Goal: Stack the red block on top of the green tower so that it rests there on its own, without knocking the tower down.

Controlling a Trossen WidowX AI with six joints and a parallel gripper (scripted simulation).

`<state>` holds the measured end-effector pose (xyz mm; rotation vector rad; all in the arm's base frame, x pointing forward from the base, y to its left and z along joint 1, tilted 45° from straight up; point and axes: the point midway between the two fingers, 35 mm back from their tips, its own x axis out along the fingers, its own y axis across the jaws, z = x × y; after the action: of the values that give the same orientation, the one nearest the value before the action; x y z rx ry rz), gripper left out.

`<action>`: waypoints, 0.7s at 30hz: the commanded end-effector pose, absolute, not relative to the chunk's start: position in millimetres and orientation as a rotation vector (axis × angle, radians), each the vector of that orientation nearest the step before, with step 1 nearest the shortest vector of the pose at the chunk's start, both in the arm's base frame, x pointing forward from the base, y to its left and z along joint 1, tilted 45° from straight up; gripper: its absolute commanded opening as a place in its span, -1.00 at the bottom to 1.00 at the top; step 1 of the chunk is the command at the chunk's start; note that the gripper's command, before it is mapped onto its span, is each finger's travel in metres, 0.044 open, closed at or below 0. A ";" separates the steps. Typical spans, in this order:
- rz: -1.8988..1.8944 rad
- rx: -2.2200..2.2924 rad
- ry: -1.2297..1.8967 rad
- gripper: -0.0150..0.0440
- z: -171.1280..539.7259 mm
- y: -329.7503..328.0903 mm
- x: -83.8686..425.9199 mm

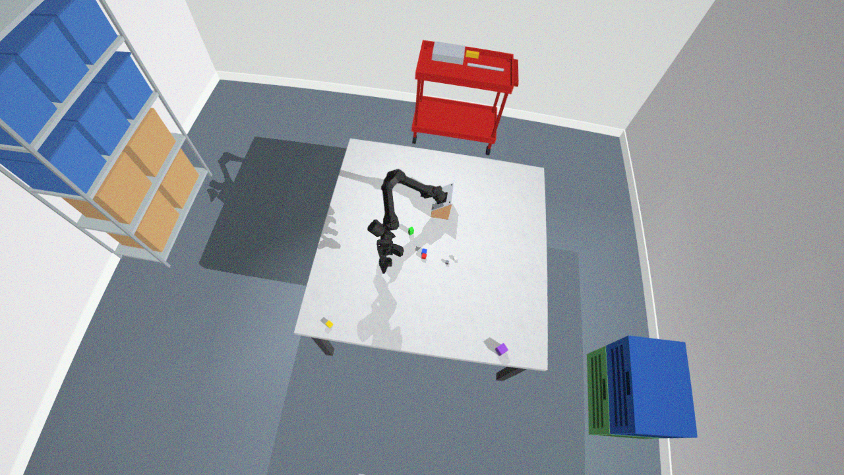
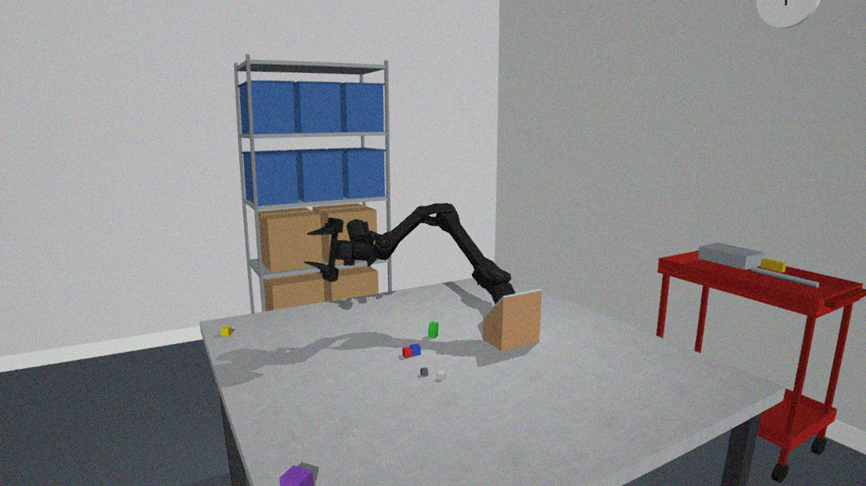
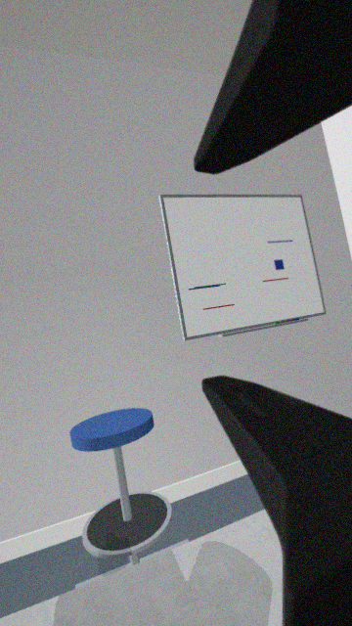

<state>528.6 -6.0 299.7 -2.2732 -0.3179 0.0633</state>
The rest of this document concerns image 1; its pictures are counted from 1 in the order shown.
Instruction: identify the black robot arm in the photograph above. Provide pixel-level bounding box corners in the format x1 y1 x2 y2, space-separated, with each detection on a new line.
367 169 448 257

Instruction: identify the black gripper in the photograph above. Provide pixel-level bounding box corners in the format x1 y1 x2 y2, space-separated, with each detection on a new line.
377 237 392 274

